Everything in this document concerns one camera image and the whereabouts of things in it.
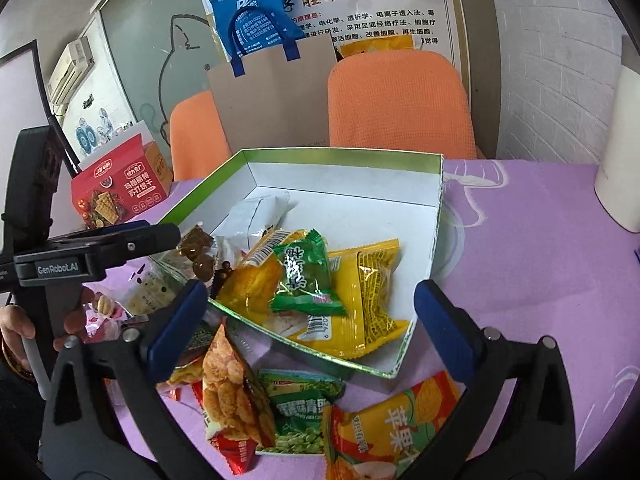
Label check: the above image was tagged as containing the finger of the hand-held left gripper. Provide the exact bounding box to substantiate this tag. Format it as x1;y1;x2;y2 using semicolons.
52;221;181;267

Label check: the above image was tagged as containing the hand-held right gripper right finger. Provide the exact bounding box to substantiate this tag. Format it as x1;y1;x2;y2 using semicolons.
414;279;576;480

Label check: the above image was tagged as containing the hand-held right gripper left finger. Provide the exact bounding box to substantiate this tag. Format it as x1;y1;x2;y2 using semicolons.
40;279;221;480

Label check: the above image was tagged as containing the clear cracker packet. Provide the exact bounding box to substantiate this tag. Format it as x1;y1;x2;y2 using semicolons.
122;260;193;318

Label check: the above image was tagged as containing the small brown snack packet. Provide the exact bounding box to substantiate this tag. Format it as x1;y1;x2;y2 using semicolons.
177;225;226;283

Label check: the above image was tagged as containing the red nugget snack packet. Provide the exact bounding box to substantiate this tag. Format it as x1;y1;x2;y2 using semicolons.
202;322;277;476

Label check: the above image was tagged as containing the large yellow snack packet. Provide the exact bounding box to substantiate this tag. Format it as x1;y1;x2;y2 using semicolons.
274;239;412;361

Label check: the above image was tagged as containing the white snack packet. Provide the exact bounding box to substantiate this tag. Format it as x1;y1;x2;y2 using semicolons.
215;191;291;248

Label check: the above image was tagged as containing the green cardboard box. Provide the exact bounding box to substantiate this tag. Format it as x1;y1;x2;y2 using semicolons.
150;147;446;378

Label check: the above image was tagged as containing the person's left forearm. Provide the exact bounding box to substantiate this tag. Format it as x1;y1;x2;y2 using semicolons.
0;355;56;466

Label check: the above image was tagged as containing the person's left hand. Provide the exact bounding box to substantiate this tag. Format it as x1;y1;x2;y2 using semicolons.
0;300;103;373

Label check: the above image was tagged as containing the yellow nugget snack packet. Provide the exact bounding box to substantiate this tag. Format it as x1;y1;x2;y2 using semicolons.
157;320;216;401

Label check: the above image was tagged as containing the red cracker box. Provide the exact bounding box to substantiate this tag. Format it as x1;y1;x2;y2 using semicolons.
70;132;173;231

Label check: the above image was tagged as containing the clear red print snack packet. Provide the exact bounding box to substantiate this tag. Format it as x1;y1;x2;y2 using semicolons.
82;285;151;343

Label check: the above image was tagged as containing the purple printed tablecloth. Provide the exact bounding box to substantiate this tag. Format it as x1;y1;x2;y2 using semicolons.
50;157;640;480

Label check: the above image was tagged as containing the orange chair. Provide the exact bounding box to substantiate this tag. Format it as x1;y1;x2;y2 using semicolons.
327;51;483;161
169;90;233;182

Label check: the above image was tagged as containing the orange fruit snack packet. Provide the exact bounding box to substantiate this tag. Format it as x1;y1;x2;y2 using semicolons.
322;370;463;480

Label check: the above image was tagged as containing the green pea snack packet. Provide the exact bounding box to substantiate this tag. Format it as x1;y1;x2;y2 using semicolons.
255;369;347;456

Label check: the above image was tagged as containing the black framed whiteboard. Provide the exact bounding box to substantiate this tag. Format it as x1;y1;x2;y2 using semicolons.
0;40;68;161

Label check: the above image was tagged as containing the white air conditioner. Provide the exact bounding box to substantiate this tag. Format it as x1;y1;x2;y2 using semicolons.
47;37;96;106

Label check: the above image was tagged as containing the brown cardboard sheet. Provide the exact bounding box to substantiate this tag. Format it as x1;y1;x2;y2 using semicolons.
206;37;341;153

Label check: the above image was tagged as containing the white thermos jug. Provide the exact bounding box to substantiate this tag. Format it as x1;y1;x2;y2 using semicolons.
594;35;640;233

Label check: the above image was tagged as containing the blue tote bag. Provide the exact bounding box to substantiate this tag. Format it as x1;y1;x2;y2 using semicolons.
207;0;306;78

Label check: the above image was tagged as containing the blue white wall decoration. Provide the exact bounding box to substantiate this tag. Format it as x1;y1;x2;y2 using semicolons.
75;107;118;156

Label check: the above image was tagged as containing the wall poster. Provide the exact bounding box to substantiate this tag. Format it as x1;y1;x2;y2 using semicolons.
280;0;463;68

